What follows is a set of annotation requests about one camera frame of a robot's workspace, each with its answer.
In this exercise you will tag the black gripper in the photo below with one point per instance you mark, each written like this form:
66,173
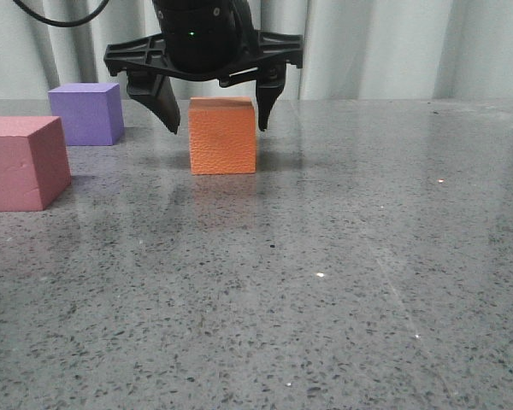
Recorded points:
201,41

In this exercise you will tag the orange foam cube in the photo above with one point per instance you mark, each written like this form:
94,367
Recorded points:
223,137

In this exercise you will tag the purple foam cube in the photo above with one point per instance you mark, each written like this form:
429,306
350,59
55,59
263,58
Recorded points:
91,113

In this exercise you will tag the grey-green curtain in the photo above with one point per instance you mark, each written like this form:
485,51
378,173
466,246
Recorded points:
352,49

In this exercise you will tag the red foam cube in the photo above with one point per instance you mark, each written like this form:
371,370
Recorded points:
34,169

